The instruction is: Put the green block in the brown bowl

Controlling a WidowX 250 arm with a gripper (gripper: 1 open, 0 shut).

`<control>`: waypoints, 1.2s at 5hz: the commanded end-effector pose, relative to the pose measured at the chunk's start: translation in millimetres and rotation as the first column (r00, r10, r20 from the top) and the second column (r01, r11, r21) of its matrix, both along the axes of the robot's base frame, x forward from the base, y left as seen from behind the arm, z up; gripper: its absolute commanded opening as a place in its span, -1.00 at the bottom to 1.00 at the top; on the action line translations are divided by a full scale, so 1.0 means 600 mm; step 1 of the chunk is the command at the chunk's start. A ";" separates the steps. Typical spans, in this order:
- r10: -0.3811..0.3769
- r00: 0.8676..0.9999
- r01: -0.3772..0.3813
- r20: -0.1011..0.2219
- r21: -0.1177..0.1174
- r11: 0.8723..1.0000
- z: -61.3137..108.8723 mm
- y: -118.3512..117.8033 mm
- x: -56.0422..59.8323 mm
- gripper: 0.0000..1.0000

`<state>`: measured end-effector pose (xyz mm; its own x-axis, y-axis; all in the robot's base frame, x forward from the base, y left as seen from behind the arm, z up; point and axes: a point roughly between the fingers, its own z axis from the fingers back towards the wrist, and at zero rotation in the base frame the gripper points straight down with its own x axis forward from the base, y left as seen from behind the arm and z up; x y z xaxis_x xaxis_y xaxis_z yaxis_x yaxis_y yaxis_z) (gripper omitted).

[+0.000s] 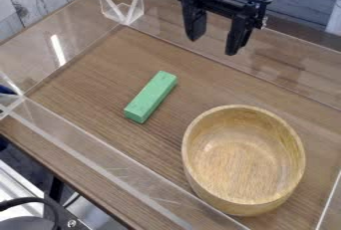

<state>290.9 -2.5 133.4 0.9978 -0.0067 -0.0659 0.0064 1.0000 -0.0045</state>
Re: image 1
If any light brown wooden bowl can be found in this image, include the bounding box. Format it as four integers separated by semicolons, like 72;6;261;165
180;105;306;216

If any clear acrylic tray wall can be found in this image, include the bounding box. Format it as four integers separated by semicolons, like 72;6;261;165
0;0;341;230

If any clear acrylic corner bracket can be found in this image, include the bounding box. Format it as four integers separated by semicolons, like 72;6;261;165
98;0;144;26

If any green rectangular block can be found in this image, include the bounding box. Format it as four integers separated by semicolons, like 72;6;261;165
124;71;176;123

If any black cable lower left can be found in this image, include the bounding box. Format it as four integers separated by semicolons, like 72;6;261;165
0;196;61;230

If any black metal bracket with screw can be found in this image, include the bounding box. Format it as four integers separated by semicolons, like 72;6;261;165
42;196;92;230

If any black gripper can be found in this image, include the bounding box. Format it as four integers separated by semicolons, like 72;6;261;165
177;0;271;56

